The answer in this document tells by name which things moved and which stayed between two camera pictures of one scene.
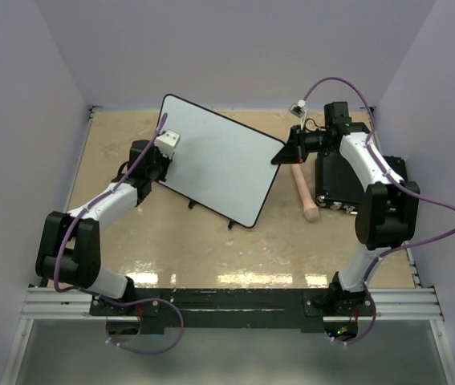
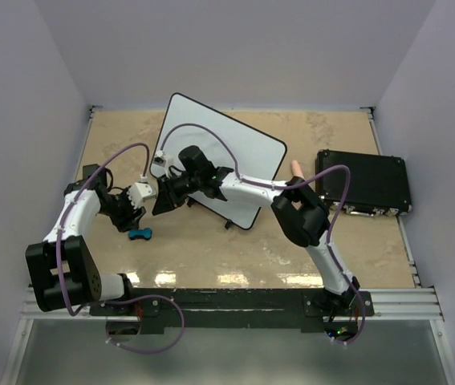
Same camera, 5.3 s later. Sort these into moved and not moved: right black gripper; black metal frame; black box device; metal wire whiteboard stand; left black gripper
Moved: right black gripper; left black gripper
Not moved: black metal frame; metal wire whiteboard stand; black box device
